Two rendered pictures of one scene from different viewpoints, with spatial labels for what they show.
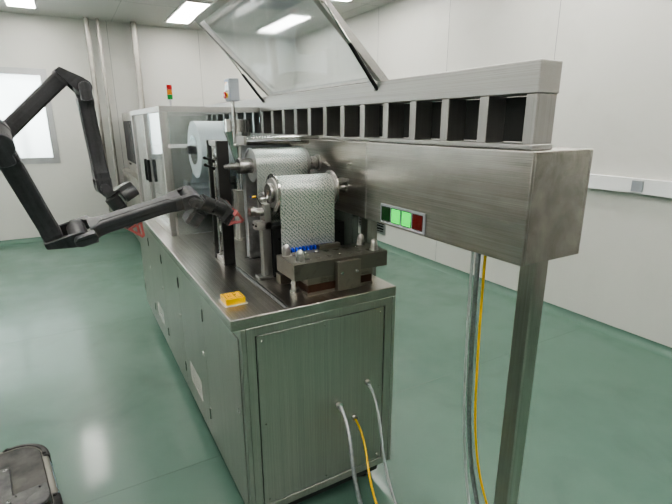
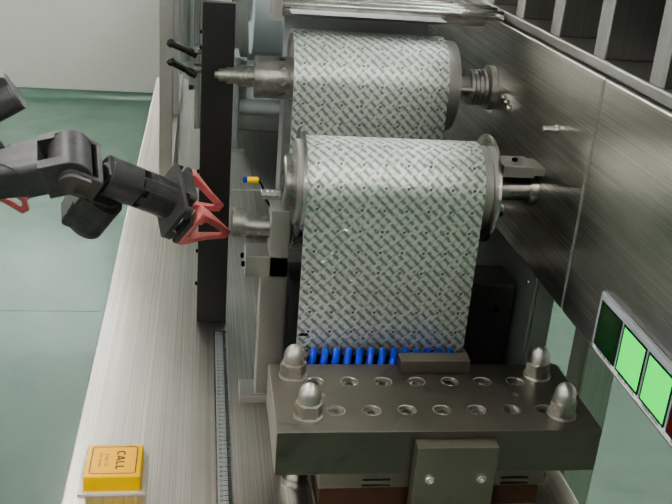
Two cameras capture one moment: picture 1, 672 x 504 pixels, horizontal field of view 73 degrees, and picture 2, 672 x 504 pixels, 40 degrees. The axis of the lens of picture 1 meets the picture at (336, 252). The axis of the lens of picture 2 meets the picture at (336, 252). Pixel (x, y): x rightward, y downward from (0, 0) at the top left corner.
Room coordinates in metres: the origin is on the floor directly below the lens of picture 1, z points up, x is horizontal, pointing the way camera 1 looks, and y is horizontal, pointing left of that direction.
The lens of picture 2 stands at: (0.70, -0.22, 1.64)
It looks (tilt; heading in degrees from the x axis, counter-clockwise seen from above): 23 degrees down; 21
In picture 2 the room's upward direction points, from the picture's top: 5 degrees clockwise
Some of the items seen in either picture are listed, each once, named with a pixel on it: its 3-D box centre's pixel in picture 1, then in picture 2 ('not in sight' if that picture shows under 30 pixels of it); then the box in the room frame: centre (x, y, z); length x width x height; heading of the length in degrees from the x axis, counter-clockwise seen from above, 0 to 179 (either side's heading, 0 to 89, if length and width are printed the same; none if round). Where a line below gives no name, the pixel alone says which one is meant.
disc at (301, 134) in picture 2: (273, 192); (299, 182); (1.77, 0.24, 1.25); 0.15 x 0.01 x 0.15; 30
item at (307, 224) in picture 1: (308, 226); (386, 295); (1.78, 0.11, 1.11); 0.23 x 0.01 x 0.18; 120
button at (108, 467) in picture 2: (232, 298); (114, 467); (1.52, 0.37, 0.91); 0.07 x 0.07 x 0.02; 30
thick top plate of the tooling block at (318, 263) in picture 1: (332, 259); (426, 415); (1.70, 0.01, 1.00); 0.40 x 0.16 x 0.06; 120
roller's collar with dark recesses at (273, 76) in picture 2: (244, 165); (273, 77); (1.98, 0.39, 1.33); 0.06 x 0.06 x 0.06; 30
